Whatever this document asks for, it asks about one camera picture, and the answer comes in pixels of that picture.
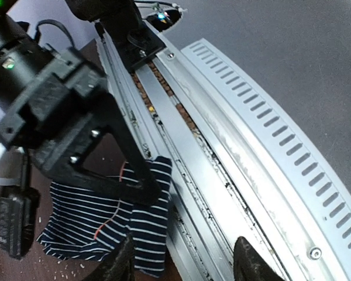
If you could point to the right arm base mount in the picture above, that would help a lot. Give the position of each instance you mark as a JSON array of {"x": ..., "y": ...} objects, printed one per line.
[{"x": 127, "y": 23}]

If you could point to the striped navy underwear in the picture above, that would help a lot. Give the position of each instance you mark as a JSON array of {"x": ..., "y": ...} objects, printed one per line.
[{"x": 85, "y": 225}]

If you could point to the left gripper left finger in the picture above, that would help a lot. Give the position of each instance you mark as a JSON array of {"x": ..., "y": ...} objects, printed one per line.
[{"x": 119, "y": 265}]

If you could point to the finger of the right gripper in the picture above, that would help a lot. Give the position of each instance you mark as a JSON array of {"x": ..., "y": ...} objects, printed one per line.
[{"x": 90, "y": 146}]

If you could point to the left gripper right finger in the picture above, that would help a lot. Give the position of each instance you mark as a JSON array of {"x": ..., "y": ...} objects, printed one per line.
[{"x": 248, "y": 265}]

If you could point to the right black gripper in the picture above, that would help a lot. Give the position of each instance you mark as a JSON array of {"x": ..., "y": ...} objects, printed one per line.
[{"x": 41, "y": 91}]

